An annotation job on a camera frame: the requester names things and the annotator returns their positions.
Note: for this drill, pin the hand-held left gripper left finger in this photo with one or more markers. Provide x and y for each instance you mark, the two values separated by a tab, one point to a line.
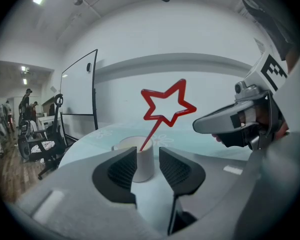
115	184

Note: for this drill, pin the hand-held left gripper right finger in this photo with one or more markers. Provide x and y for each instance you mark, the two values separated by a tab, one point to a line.
185	179

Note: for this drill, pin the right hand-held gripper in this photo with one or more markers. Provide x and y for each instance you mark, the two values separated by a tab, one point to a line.
215	120

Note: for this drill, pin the white cup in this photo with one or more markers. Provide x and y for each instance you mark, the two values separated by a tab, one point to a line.
146	164

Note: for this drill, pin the red star stick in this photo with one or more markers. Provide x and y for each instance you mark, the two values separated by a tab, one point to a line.
153	132

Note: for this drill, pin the person's right hand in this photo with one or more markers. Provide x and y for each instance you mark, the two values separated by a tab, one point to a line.
261	116

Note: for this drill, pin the black office chair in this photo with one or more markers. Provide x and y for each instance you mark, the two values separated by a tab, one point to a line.
46	146

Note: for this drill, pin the white table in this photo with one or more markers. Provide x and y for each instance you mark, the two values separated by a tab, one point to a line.
47	121

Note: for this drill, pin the black-framed whiteboard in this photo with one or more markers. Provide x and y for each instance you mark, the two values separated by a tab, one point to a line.
77	89

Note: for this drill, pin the black whiteboard eraser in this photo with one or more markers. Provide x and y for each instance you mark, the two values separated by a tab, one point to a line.
88	67

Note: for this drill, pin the person's dark shirt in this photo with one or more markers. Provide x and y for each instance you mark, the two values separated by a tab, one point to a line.
270	16

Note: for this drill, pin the small ceiling light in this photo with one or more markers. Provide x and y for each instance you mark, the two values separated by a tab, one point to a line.
25	81
23	68

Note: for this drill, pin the round ceiling fixture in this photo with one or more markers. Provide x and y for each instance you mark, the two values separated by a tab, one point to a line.
78	1

